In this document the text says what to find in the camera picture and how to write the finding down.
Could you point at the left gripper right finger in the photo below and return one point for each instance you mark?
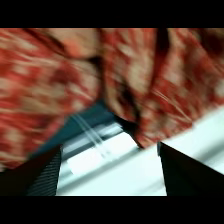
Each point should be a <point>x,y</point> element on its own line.
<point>190,173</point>

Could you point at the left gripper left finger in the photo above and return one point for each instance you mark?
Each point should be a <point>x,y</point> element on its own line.
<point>30,176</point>

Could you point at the red patterned garment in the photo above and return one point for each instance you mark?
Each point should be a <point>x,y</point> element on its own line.
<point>50,83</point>

